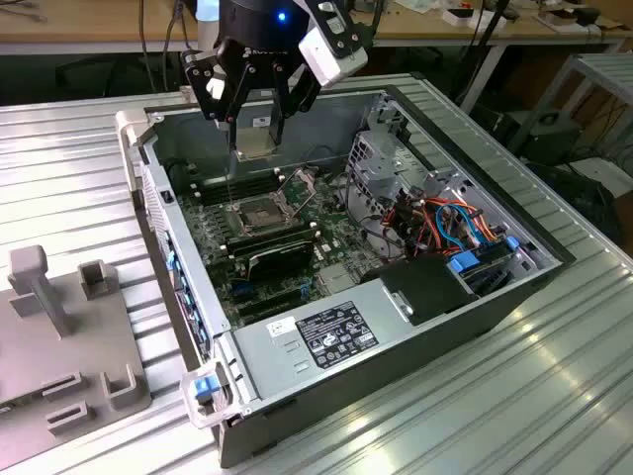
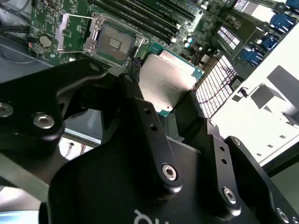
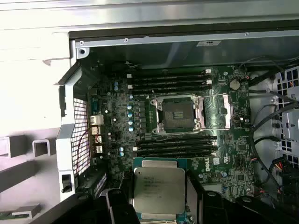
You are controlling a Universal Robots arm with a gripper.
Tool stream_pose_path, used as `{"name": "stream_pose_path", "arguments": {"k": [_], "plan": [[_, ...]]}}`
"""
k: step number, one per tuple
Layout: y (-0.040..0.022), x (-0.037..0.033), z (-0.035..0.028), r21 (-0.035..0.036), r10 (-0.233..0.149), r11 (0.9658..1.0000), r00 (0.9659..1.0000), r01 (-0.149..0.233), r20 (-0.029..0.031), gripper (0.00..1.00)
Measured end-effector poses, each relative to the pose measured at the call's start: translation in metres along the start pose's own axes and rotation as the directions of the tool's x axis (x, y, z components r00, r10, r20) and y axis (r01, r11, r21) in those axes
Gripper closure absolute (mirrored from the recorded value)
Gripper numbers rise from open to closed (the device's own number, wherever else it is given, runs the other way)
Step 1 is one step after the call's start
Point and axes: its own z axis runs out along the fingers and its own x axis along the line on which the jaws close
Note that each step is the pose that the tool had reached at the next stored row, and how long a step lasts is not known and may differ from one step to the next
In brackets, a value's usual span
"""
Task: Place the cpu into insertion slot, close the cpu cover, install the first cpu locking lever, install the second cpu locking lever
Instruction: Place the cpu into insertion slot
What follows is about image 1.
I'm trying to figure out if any white box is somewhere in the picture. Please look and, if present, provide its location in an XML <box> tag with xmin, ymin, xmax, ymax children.
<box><xmin>441</xmin><ymin>7</ymin><xmax>509</xmax><ymax>29</ymax></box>

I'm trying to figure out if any grey metal shelf frame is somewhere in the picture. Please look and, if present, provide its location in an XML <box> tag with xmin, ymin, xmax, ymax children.
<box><xmin>508</xmin><ymin>51</ymin><xmax>633</xmax><ymax>159</ymax></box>

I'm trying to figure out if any black graphics card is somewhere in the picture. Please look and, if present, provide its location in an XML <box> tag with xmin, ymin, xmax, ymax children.
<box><xmin>246</xmin><ymin>239</ymin><xmax>316</xmax><ymax>284</ymax></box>

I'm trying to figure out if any silver CPU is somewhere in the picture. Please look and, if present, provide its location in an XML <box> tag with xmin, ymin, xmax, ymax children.
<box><xmin>235</xmin><ymin>116</ymin><xmax>278</xmax><ymax>162</ymax></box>

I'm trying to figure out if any orange wire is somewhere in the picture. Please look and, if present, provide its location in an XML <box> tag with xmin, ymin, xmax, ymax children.
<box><xmin>424</xmin><ymin>197</ymin><xmax>498</xmax><ymax>243</ymax></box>

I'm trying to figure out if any grey parts rack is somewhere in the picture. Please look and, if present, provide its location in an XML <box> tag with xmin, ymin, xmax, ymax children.
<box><xmin>0</xmin><ymin>244</ymin><xmax>152</xmax><ymax>471</ymax></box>

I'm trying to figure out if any black plastic shroud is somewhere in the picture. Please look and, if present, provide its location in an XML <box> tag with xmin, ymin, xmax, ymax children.
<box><xmin>360</xmin><ymin>256</ymin><xmax>479</xmax><ymax>326</ymax></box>

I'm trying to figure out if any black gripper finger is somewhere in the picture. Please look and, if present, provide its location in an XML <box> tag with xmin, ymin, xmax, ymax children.
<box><xmin>181</xmin><ymin>47</ymin><xmax>259</xmax><ymax>149</ymax></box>
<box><xmin>269</xmin><ymin>55</ymin><xmax>323</xmax><ymax>145</ymax></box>

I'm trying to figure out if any open PC case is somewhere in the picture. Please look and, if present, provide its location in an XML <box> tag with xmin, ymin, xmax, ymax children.
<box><xmin>114</xmin><ymin>83</ymin><xmax>578</xmax><ymax>469</ymax></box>

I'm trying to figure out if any black RAM stick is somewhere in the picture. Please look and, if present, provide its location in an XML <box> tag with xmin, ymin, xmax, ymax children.
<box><xmin>227</xmin><ymin>230</ymin><xmax>318</xmax><ymax>258</ymax></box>
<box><xmin>225</xmin><ymin>221</ymin><xmax>317</xmax><ymax>250</ymax></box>

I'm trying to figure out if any hard disk in blue carrier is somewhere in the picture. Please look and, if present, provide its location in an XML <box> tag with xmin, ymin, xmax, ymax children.
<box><xmin>447</xmin><ymin>237</ymin><xmax>525</xmax><ymax>298</ymax></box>

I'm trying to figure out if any silver metal drive cage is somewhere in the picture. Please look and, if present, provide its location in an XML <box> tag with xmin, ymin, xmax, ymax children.
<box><xmin>345</xmin><ymin>131</ymin><xmax>431</xmax><ymax>258</ymax></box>

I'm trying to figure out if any brown box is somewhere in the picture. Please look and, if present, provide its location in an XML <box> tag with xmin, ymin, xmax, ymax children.
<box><xmin>536</xmin><ymin>8</ymin><xmax>580</xmax><ymax>32</ymax></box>

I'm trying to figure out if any silver power supply unit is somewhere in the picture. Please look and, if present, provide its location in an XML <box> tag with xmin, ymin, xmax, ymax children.
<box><xmin>231</xmin><ymin>276</ymin><xmax>412</xmax><ymax>403</ymax></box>

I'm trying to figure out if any black expansion slot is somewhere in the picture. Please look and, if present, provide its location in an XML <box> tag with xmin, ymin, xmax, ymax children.
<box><xmin>240</xmin><ymin>295</ymin><xmax>305</xmax><ymax>321</ymax></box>
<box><xmin>234</xmin><ymin>282</ymin><xmax>304</xmax><ymax>304</ymax></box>

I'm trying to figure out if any wooden desk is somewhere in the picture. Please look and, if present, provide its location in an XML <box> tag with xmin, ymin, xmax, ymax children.
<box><xmin>0</xmin><ymin>0</ymin><xmax>633</xmax><ymax>55</ymax></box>

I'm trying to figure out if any blue case latch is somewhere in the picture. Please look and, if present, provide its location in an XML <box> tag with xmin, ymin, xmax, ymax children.
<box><xmin>193</xmin><ymin>376</ymin><xmax>219</xmax><ymax>402</ymax></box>

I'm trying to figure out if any silver chipset heatsink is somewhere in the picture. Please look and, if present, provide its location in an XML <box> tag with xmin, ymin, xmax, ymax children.
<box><xmin>318</xmin><ymin>266</ymin><xmax>360</xmax><ymax>294</ymax></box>

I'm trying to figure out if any green motherboard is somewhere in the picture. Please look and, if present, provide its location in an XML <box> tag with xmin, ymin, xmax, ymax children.
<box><xmin>175</xmin><ymin>162</ymin><xmax>397</xmax><ymax>331</ymax></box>

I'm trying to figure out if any blue wire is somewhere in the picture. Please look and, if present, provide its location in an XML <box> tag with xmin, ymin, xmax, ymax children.
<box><xmin>434</xmin><ymin>201</ymin><xmax>486</xmax><ymax>256</ymax></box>

